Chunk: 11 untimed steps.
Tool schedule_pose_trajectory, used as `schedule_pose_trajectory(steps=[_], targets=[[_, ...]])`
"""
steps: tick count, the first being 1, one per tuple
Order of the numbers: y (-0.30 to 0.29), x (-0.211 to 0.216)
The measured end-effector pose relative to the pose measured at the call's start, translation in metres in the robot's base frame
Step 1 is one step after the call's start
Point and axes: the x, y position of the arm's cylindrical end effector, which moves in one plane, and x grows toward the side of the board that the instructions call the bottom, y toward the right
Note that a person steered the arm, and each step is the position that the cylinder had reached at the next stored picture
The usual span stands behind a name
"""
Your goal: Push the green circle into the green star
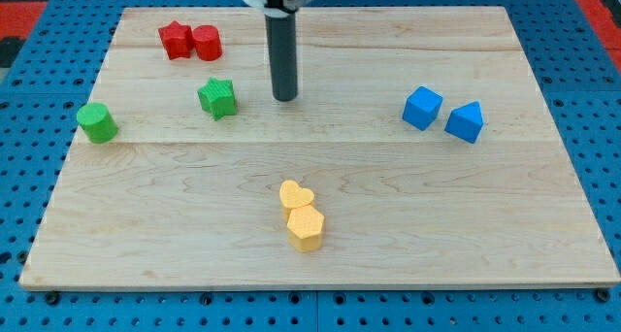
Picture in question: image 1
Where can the yellow heart block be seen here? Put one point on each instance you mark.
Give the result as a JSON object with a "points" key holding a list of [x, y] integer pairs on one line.
{"points": [[293, 196]]}

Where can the blue cube block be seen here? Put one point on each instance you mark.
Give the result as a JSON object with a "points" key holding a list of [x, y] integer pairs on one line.
{"points": [[422, 108]]}

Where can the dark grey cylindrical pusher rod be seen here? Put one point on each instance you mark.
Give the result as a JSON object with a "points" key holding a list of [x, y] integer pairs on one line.
{"points": [[282, 50]]}

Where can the green star block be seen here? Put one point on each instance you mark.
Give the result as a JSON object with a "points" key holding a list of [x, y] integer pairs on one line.
{"points": [[217, 97]]}

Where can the green cylinder block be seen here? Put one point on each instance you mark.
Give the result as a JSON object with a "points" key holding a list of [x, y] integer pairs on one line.
{"points": [[97, 123]]}

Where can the yellow pentagon block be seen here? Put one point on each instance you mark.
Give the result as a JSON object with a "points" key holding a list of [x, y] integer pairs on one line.
{"points": [[305, 228]]}

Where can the blue pentagonal house block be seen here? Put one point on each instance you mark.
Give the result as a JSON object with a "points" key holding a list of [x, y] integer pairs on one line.
{"points": [[466, 122]]}

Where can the red star block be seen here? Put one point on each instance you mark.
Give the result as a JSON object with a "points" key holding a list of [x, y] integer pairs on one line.
{"points": [[176, 40]]}

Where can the light wooden board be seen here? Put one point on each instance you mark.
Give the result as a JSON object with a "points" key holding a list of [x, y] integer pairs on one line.
{"points": [[178, 201]]}

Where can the red cylinder block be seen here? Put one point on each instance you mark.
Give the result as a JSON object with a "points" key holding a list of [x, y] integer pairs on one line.
{"points": [[207, 42]]}

